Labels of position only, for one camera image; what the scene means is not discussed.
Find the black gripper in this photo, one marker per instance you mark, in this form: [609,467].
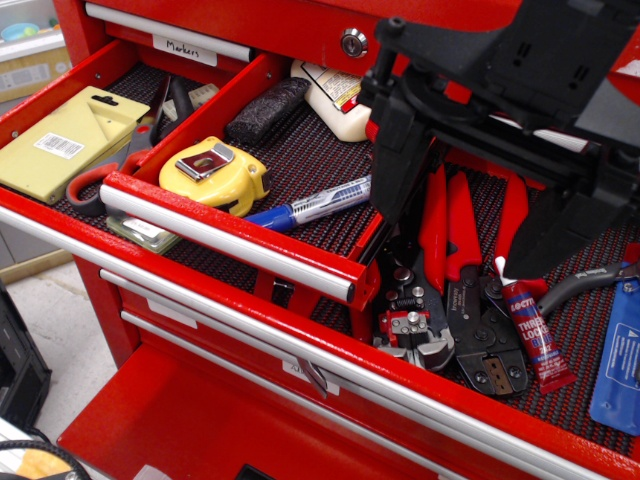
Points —
[534,95]

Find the blue marker pen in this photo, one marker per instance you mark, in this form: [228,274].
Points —
[319,205]

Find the yellow tape measure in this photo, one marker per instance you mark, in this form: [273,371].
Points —
[218,175]

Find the red grey scissors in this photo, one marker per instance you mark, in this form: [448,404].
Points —
[146,135]

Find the grey handled pliers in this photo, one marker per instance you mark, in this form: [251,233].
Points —
[585,280]

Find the white glue bottle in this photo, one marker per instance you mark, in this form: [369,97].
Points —
[333,95]

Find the red tool chest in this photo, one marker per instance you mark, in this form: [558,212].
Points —
[225,371]

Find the cardboard box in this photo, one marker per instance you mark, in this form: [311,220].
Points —
[24,76]

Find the red crimping pliers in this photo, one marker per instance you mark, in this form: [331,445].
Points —
[488,350]

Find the yellow cardboard package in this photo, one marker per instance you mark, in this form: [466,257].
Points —
[86,129]

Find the silver round lock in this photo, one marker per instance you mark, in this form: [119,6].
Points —
[354,43]

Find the red small open drawer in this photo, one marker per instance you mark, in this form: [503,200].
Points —
[299,157]

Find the white markers label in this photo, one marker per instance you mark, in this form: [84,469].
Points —
[185,50]

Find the blue plastic package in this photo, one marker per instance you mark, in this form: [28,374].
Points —
[615,400]

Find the small clear plastic box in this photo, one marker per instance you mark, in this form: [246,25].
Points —
[142,233]

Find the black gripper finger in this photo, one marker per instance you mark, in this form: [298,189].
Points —
[400,145]
[558,227]

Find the red Loctite threadlocker tube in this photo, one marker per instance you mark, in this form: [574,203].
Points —
[551,368]

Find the red wire stripper tool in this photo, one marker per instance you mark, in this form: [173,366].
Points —
[411,321]

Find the black crate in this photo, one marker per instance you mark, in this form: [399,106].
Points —
[25,377]

